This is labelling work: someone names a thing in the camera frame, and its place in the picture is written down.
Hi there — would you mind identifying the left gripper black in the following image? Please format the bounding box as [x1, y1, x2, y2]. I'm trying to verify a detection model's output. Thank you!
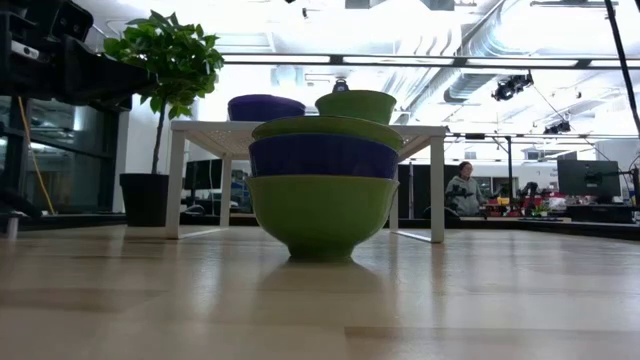
[0, 0, 158, 109]

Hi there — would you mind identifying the purple mini bowl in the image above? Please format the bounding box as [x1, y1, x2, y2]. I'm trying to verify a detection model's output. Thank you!
[248, 132, 401, 180]
[227, 93, 307, 123]

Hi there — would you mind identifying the green bowl floral interior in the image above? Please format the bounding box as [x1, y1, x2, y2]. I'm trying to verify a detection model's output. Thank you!
[314, 89, 398, 126]
[245, 174, 401, 262]
[250, 115, 405, 151]

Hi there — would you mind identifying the green leafy small tree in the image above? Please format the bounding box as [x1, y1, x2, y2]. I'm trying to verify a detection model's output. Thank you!
[103, 9, 225, 176]

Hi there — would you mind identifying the black framed glass partition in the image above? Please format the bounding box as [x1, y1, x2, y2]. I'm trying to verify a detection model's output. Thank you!
[0, 94, 132, 217]

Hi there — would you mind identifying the black plant pot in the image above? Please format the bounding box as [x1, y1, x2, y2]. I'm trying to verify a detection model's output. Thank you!
[118, 172, 171, 229]

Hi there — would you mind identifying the white perforated metal shelf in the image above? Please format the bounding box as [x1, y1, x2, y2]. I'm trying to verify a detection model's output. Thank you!
[165, 119, 448, 245]

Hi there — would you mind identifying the black computer monitor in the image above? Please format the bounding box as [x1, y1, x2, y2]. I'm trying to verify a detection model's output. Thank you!
[183, 158, 224, 192]
[556, 159, 622, 198]

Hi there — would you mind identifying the black room divider panel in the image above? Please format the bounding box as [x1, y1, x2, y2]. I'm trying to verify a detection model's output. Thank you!
[398, 163, 469, 220]

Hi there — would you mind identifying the person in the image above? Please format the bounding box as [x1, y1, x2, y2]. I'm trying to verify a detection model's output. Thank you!
[443, 160, 490, 218]

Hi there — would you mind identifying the cluttered background desk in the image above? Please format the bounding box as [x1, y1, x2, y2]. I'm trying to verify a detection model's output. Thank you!
[472, 199, 640, 225]

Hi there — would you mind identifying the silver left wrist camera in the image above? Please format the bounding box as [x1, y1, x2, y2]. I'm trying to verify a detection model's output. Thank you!
[9, 39, 41, 61]

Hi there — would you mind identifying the yellow cable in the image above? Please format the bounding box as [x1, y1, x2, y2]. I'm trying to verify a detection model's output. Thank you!
[17, 95, 57, 216]

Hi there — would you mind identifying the black aluminium table frame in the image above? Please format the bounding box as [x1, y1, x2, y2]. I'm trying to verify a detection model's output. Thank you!
[0, 187, 640, 242]

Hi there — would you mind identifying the small grey metal post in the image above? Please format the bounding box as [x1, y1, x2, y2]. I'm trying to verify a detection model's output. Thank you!
[4, 212, 21, 240]

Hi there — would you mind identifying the black ceiling light rail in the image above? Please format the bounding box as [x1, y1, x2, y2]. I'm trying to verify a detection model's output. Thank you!
[219, 52, 640, 70]

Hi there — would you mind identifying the black ceiling mounted camera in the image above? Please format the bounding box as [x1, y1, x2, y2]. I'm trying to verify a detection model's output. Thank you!
[491, 71, 535, 102]
[543, 119, 572, 135]

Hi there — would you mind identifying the black background rig frame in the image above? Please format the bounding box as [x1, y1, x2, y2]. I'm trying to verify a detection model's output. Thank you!
[444, 131, 640, 182]

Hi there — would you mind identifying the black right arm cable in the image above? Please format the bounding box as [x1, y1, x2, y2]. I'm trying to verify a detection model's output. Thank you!
[602, 0, 640, 137]

